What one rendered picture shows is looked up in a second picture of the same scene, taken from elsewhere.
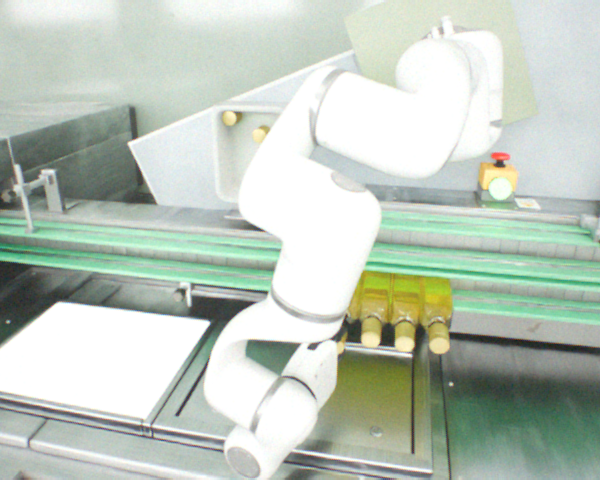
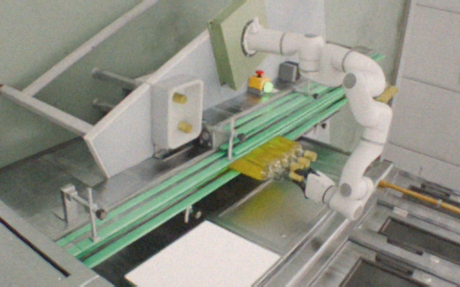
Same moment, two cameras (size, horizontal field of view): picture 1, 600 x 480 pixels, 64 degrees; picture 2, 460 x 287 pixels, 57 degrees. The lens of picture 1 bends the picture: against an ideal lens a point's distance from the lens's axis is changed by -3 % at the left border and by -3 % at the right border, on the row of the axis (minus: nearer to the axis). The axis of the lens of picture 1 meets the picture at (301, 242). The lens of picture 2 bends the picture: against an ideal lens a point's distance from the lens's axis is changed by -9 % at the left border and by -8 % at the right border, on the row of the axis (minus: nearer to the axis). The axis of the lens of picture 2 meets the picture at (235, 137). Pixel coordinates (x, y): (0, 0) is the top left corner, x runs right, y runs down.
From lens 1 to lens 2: 1.50 m
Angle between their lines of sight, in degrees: 61
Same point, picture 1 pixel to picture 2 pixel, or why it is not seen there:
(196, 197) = (133, 158)
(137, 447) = (297, 262)
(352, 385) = (288, 196)
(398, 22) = (237, 22)
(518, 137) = not seen: hidden behind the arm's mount
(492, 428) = not seen: hidden behind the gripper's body
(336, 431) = (314, 209)
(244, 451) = (360, 206)
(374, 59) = (230, 42)
